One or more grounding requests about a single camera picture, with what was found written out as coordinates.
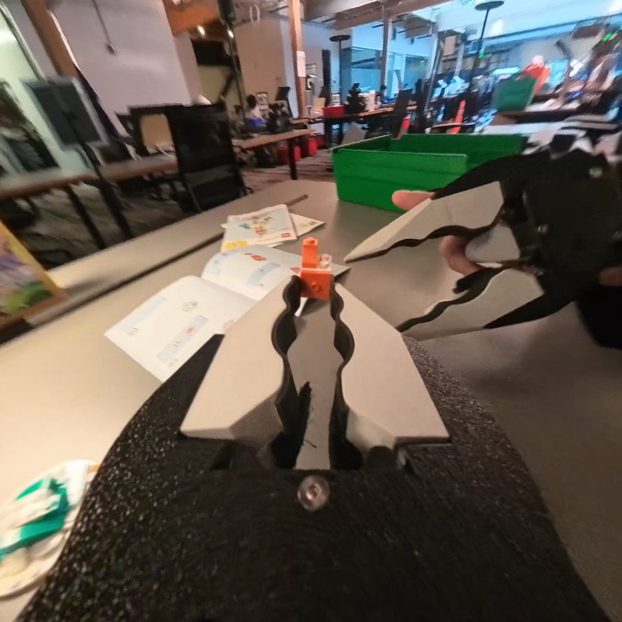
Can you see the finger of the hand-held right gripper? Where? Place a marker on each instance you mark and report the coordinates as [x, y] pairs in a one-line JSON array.
[[437, 218], [495, 296]]

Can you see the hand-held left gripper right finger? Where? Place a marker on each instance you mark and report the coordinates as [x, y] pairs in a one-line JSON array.
[[388, 388]]

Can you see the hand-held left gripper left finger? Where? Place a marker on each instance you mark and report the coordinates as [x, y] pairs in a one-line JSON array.
[[233, 388]]

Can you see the orange toy brick assembly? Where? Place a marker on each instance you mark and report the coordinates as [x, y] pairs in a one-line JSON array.
[[313, 282]]

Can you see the person's right hand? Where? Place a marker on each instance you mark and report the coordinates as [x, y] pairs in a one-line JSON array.
[[457, 255]]

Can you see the green plastic bin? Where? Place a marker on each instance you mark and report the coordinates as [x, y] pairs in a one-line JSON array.
[[388, 175]]

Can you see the open instruction booklet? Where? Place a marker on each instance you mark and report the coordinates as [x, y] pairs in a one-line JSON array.
[[194, 316]]

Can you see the small white paper slip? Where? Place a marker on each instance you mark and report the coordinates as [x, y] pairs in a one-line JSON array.
[[307, 224]]

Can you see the green storage crate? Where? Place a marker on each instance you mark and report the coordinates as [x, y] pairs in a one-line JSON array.
[[512, 92]]

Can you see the small colourful instruction leaflet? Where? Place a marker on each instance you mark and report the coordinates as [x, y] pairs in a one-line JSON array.
[[257, 228]]

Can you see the wooden table with monitors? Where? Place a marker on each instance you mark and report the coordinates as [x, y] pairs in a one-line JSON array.
[[272, 138]]

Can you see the black mesh office chair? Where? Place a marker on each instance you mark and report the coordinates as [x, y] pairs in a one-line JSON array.
[[204, 155]]

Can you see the colourful toy box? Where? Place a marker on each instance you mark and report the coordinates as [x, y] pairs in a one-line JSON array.
[[22, 277]]

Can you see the plastic bag of green bricks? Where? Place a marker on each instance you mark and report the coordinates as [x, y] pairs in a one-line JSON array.
[[34, 525]]

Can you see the long wooden table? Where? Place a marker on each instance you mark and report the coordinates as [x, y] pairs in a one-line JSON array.
[[73, 177]]

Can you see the framed screen on stand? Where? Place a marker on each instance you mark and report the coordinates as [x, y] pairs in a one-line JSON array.
[[65, 111]]

